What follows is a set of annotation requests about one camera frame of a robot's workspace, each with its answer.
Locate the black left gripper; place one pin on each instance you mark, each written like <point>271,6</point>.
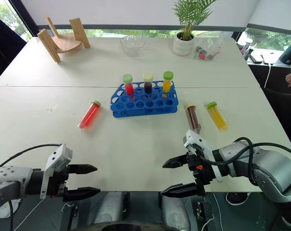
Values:
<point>57,184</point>

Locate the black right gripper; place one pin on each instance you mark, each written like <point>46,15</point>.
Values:
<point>202,172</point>

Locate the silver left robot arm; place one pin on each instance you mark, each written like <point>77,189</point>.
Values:
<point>8,179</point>

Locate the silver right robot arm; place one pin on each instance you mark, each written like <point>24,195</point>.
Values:
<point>275,170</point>

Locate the brown liquid tube tan cap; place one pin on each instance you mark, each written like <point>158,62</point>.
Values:
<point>194,119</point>

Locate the red liquid tube green cap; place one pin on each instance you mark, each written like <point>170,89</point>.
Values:
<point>90,116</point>
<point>128,85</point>

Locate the yellow liquid tube green cap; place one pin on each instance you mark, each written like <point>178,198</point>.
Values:
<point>167,83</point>
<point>217,116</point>

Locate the blue plastic test tube rack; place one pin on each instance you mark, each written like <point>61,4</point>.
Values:
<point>145,107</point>

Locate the dark purple tube cream cap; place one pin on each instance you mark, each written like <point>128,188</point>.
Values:
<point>148,84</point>

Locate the silver rounded robot leg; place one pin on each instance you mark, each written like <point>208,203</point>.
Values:
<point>175,211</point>
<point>109,207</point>

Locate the black round floor base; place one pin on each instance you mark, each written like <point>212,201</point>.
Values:
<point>237,197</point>

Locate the dark rounded robot torso rim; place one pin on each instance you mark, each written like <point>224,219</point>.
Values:
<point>126,226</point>

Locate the white rounded floor object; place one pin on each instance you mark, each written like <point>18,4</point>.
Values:
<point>7,210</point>

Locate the bystander dark clothing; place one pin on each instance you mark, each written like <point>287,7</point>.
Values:
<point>282,108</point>

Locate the clear plastic bag of parts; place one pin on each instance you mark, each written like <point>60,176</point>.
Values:
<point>207,51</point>

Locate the palm plant in white pot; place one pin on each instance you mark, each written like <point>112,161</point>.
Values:
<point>184,45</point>

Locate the wooden curved stand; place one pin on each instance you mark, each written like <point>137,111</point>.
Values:
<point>67,44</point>

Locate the clear glass bowl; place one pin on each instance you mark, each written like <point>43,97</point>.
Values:
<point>132,47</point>

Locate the pink bottle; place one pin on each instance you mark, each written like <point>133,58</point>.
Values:
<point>244,48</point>

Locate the dark chair back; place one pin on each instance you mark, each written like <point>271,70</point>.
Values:
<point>3,48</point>

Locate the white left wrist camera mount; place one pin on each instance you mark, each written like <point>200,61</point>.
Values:
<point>57,156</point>

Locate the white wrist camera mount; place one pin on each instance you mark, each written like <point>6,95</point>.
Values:
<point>57,156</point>
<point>196,140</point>

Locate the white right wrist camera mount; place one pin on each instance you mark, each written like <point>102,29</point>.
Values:
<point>196,140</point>

